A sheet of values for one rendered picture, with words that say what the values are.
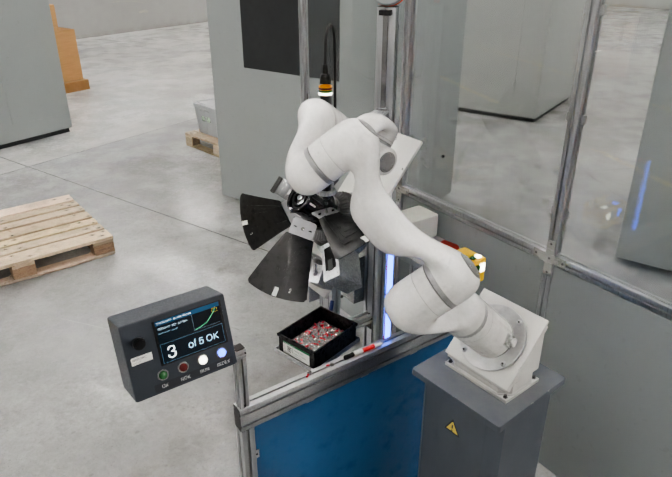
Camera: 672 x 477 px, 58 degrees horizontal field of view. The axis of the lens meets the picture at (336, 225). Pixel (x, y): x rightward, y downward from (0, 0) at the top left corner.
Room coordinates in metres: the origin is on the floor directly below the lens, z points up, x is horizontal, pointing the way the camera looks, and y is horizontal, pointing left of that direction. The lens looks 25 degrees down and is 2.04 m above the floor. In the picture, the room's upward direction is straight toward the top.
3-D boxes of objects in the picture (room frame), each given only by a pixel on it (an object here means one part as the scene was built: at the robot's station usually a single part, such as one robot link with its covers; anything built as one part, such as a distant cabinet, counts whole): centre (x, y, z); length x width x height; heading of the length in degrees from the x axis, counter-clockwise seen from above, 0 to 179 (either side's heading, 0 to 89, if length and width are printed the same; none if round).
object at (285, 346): (1.67, 0.06, 0.85); 0.22 x 0.17 x 0.07; 140
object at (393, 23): (2.61, -0.21, 0.90); 0.08 x 0.06 x 1.80; 70
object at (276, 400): (1.58, -0.09, 0.82); 0.90 x 0.04 x 0.08; 125
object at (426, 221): (2.42, -0.33, 0.92); 0.17 x 0.16 x 0.11; 125
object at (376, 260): (2.23, -0.16, 0.58); 0.09 x 0.05 x 1.15; 35
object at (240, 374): (1.33, 0.26, 0.96); 0.03 x 0.03 x 0.20; 35
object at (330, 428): (1.58, -0.09, 0.45); 0.82 x 0.02 x 0.66; 125
